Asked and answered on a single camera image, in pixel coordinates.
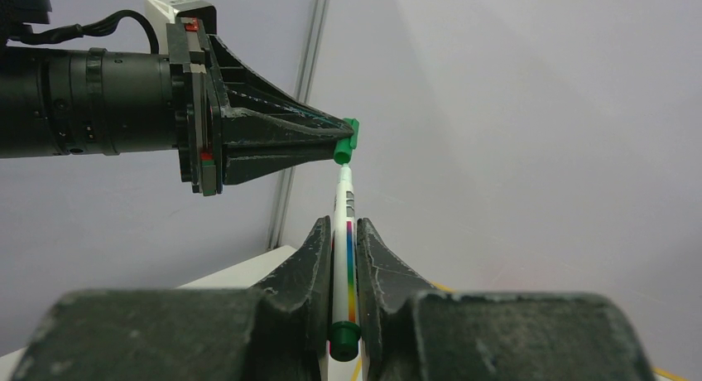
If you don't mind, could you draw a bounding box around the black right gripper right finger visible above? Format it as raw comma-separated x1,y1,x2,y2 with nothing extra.
356,217,659,381

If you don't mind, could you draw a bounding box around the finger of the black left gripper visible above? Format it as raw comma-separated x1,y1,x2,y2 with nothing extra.
208,35,351,129
222,107,354,186

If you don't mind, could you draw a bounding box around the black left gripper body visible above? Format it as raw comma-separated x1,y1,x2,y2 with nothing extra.
166,17,222,196

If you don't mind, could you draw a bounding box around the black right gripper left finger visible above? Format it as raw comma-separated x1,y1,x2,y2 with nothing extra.
12,216,332,380

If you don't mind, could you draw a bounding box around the green whiteboard marker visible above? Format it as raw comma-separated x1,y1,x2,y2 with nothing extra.
329,164,361,362

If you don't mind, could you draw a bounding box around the green marker cap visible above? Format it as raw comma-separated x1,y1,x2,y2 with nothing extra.
333,118,359,166

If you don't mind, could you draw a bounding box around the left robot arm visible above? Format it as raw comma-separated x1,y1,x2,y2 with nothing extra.
1,0,359,196

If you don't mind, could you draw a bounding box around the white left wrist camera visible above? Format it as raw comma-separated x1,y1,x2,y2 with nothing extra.
144,0,218,55

